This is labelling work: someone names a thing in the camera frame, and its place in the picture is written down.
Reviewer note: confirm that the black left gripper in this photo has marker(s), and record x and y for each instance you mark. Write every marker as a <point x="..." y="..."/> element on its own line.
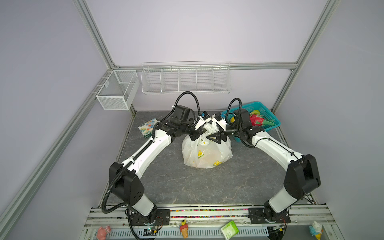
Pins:
<point x="197" y="133"/>

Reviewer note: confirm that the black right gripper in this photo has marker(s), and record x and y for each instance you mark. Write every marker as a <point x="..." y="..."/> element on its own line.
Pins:
<point x="217" y="136"/>

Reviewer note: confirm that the white plastic bag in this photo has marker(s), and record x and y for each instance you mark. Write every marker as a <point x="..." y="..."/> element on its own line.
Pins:
<point x="203" y="153"/>

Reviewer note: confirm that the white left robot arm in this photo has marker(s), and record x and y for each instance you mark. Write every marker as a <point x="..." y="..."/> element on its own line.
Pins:
<point x="125" y="186"/>

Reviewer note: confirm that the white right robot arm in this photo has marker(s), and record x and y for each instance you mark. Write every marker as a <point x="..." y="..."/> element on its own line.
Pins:
<point x="301" y="171"/>

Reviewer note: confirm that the red fake dragon fruit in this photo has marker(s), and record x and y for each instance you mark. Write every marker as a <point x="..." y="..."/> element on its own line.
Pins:
<point x="257" y="120"/>

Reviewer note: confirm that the colourful picture card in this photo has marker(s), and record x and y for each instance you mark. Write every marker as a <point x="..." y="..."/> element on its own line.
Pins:
<point x="147" y="128"/>

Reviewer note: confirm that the teal plastic basket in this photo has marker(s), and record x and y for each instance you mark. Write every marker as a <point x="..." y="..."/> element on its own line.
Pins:
<point x="254" y="108"/>

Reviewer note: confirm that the white mesh box basket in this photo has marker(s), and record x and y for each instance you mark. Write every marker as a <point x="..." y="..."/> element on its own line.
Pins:
<point x="119" y="90"/>

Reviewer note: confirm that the toy ice cream cone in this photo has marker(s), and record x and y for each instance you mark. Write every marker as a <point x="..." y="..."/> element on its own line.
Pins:
<point x="184" y="229"/>

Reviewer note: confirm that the green white small box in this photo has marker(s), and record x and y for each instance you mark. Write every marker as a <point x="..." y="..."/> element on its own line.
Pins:
<point x="229" y="230"/>

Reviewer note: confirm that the toy blue ice cream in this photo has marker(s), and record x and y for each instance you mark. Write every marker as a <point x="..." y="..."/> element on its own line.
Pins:
<point x="316" y="230"/>

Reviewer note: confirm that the pink toy figure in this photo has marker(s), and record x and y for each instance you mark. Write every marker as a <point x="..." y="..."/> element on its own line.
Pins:
<point x="103" y="233"/>

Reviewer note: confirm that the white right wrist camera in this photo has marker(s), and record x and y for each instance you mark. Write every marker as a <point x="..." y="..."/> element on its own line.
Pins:
<point x="220" y="121"/>

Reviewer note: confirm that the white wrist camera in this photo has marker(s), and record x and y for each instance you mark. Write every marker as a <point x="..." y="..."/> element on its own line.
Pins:
<point x="220" y="121"/>
<point x="203" y="118"/>

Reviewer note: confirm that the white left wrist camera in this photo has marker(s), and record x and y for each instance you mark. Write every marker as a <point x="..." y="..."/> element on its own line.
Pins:
<point x="203" y="118"/>

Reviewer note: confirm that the white wire wall shelf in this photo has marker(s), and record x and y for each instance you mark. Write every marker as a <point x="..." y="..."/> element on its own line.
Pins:
<point x="178" y="77"/>

